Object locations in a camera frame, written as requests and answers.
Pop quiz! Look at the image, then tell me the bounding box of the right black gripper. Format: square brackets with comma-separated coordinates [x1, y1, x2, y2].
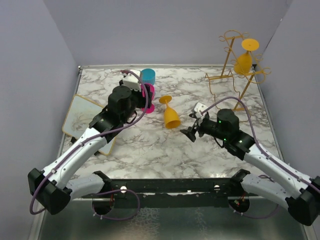
[180, 115, 228, 142]

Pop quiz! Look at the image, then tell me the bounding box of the pink plastic wine glass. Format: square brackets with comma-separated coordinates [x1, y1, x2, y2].
[141, 83, 155, 114]

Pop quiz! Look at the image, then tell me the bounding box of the blue plastic wine glass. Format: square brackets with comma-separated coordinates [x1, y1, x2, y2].
[140, 68, 156, 86]

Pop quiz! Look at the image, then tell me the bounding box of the yellow wine glass front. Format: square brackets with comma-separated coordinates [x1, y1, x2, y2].
[159, 95, 181, 129]

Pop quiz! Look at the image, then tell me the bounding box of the yellow wine glass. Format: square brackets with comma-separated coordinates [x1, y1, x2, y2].
[159, 95, 181, 129]
[233, 38, 260, 75]

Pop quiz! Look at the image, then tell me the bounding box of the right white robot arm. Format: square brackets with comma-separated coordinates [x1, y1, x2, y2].
[181, 108, 320, 226]

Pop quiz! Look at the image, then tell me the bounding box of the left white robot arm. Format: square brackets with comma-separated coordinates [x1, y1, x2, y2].
[27, 84, 153, 215]

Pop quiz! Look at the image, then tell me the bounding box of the yellow wine glass rear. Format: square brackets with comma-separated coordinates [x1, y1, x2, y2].
[233, 38, 260, 75]

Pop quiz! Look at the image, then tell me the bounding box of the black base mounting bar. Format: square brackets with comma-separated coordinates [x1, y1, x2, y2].
[85, 178, 254, 209]

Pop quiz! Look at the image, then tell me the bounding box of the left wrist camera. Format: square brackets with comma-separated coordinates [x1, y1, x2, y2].
[119, 69, 142, 92]

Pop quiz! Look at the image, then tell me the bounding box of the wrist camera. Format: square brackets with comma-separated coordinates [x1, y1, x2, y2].
[189, 102, 208, 119]
[119, 69, 142, 92]

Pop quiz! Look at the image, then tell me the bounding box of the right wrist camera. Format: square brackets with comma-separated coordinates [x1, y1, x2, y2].
[189, 102, 208, 119]

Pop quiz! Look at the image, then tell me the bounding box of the small whiteboard wooden frame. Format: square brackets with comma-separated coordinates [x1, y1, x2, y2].
[62, 94, 104, 142]

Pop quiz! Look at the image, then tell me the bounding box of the gold wire glass rack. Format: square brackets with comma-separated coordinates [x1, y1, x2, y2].
[204, 30, 272, 126]

